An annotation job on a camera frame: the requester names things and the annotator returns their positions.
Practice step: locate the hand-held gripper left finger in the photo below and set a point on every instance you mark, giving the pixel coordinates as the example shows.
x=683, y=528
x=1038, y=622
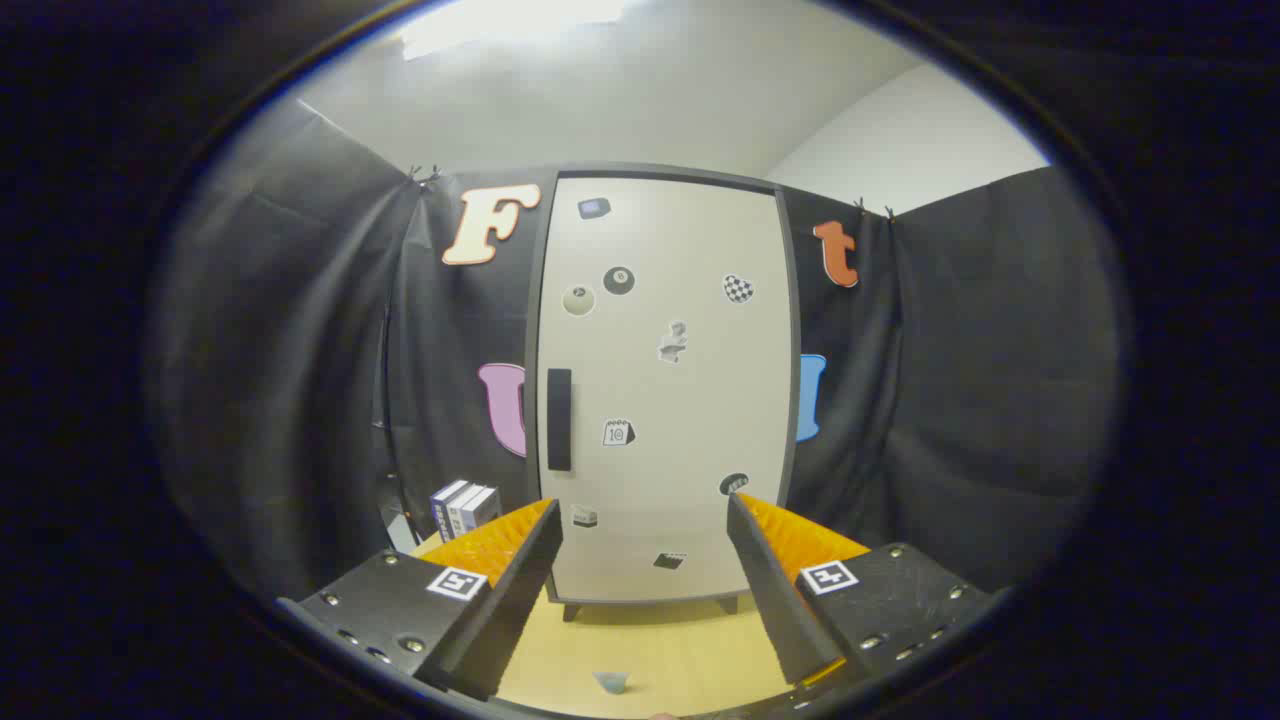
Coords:
x=515, y=600

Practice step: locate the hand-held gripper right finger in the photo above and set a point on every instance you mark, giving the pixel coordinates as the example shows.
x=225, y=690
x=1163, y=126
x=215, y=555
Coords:
x=775, y=590

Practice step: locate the white and blue tube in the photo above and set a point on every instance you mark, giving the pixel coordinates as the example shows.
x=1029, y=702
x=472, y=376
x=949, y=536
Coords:
x=611, y=682

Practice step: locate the white spine book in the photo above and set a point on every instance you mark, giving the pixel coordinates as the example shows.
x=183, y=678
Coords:
x=462, y=510

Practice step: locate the dark blue book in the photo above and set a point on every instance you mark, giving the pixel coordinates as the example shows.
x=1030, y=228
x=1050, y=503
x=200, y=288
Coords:
x=442, y=510

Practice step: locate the dark grey cabinet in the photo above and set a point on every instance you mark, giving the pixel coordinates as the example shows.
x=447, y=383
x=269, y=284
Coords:
x=792, y=400

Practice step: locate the black backdrop cloth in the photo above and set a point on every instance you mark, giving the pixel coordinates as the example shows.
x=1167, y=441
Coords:
x=300, y=350

